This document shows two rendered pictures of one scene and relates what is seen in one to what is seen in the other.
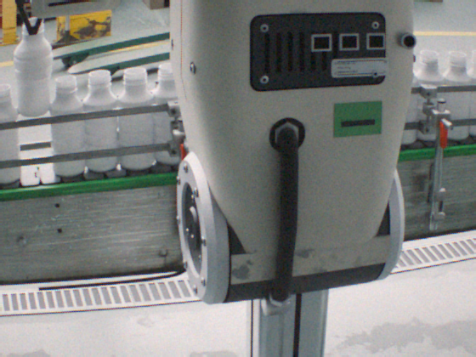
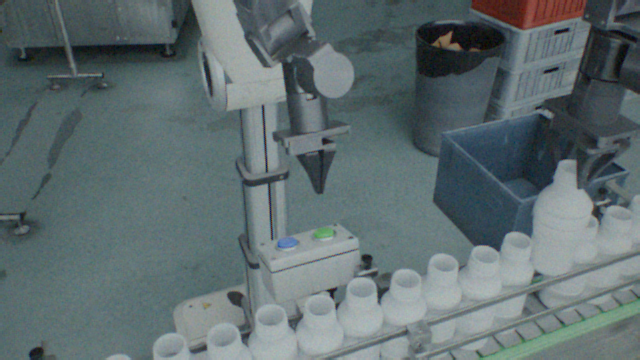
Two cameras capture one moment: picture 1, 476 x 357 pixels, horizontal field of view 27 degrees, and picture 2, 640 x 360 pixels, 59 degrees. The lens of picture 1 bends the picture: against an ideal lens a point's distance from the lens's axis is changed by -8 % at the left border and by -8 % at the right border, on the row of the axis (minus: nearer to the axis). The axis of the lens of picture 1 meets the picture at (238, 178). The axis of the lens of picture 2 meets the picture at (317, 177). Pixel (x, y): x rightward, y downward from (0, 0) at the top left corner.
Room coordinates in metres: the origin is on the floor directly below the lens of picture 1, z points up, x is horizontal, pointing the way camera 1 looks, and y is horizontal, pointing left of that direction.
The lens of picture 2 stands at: (2.14, -0.07, 1.68)
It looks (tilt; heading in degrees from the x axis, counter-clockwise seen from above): 35 degrees down; 173
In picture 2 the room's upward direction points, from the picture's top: straight up
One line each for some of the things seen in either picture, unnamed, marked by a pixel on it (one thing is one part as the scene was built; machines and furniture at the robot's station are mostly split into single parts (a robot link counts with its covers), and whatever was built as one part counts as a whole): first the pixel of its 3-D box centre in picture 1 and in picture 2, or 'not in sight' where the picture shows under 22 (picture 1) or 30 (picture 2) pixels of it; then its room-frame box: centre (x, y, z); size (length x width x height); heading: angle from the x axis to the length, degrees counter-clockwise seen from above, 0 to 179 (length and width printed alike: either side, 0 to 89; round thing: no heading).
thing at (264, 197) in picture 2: not in sight; (266, 228); (1.02, -0.05, 0.74); 0.11 x 0.11 x 0.40; 14
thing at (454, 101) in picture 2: not in sight; (451, 91); (-0.49, 1.00, 0.32); 0.45 x 0.45 x 0.64
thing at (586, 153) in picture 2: not in sight; (583, 152); (1.59, 0.34, 1.30); 0.07 x 0.07 x 0.09; 15
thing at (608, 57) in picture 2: not in sight; (615, 53); (1.59, 0.34, 1.43); 0.07 x 0.06 x 0.07; 15
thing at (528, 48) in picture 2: not in sight; (531, 29); (-0.73, 1.51, 0.55); 0.61 x 0.41 x 0.22; 112
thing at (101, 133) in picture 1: (100, 120); (475, 298); (1.62, 0.23, 1.08); 0.06 x 0.06 x 0.17
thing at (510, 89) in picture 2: not in sight; (523, 66); (-0.73, 1.51, 0.33); 0.61 x 0.41 x 0.22; 111
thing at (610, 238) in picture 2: not in sight; (603, 255); (1.56, 0.45, 1.08); 0.06 x 0.06 x 0.17
